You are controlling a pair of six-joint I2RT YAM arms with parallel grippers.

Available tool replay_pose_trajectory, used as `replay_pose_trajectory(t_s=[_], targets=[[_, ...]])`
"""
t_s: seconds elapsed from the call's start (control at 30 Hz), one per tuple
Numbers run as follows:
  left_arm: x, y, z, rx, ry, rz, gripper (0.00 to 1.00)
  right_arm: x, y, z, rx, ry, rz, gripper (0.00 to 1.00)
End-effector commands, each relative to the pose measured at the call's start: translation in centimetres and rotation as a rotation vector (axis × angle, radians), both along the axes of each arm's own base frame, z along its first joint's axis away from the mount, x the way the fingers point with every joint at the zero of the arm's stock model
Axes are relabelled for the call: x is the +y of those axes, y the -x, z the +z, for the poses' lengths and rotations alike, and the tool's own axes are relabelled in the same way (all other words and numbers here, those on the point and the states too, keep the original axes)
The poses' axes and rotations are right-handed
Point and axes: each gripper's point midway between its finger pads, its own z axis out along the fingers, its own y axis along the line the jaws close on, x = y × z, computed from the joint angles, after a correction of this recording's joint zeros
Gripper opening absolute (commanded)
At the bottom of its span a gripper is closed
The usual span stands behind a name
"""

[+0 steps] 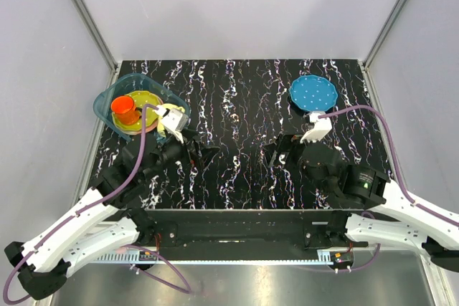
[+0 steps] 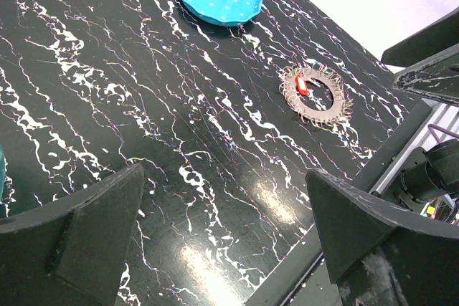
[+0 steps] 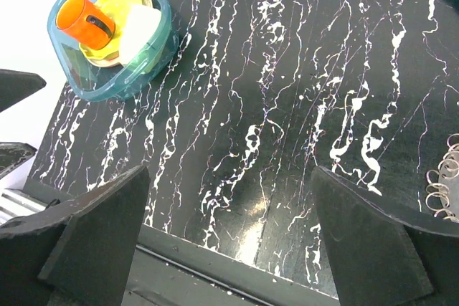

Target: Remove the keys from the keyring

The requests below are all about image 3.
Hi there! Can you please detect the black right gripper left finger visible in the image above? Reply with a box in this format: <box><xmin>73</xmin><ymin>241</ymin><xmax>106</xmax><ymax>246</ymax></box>
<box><xmin>1</xmin><ymin>166</ymin><xmax>150</xmax><ymax>305</ymax></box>

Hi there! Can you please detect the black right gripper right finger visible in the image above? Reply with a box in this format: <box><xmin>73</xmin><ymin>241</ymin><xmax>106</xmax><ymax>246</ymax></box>
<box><xmin>311</xmin><ymin>166</ymin><xmax>458</xmax><ymax>305</ymax></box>

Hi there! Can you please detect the teal transparent plastic bin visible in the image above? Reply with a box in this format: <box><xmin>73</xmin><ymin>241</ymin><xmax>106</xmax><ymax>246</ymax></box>
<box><xmin>47</xmin><ymin>0</ymin><xmax>179</xmax><ymax>101</ymax></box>

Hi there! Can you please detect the orange mug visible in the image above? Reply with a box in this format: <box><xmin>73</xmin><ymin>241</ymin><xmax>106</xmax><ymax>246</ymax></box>
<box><xmin>55</xmin><ymin>0</ymin><xmax>116</xmax><ymax>50</ymax></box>

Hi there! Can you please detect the cream white mug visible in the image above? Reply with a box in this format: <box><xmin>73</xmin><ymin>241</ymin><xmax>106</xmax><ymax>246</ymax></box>
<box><xmin>119</xmin><ymin>4</ymin><xmax>161</xmax><ymax>66</ymax></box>

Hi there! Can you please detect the yellow dotted plate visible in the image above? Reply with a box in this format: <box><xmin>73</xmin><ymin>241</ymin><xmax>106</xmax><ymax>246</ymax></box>
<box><xmin>79</xmin><ymin>0</ymin><xmax>161</xmax><ymax>61</ymax></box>

